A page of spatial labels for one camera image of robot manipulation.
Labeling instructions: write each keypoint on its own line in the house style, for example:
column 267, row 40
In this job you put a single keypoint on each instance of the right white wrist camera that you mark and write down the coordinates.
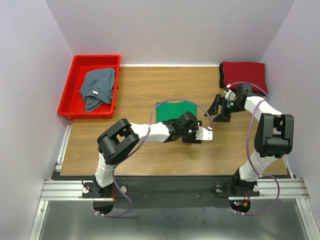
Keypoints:
column 229, row 94

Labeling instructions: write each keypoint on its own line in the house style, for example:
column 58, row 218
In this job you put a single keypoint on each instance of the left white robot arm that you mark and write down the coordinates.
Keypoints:
column 117, row 142

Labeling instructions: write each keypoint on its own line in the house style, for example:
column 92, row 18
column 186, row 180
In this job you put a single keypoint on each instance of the folded red t shirt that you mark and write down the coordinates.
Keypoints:
column 245, row 73

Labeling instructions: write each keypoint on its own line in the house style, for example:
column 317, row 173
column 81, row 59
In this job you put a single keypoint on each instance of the green t shirt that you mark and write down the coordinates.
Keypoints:
column 174, row 110

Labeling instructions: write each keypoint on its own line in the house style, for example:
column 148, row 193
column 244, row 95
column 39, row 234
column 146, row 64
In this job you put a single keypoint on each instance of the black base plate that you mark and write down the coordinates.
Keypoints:
column 157, row 192

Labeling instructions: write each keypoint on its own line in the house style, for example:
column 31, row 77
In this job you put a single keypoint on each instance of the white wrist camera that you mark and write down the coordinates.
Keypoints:
column 204, row 133
column 229, row 94

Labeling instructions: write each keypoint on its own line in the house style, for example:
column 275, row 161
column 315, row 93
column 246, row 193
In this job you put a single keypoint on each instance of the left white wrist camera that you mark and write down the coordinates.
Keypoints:
column 204, row 133

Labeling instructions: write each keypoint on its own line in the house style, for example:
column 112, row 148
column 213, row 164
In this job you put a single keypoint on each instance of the folded black t shirt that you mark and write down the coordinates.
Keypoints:
column 221, row 77

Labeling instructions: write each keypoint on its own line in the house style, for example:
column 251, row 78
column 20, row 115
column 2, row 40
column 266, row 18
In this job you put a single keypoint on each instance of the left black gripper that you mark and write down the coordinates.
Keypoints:
column 192, row 140

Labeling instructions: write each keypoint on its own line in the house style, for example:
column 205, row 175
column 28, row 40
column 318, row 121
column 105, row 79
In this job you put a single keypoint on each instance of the grey t shirt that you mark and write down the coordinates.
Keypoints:
column 98, row 88

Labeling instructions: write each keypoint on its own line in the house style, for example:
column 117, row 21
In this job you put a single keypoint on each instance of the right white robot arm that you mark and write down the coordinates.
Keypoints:
column 273, row 138

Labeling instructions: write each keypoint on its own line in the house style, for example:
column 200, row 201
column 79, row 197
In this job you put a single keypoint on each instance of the aluminium rail frame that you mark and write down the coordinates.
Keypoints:
column 281, row 212

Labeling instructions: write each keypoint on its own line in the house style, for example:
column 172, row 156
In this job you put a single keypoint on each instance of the red plastic bin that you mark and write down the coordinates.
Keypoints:
column 72, row 105

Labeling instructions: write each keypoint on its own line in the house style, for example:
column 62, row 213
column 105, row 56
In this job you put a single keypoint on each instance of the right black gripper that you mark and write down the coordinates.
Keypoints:
column 223, row 117

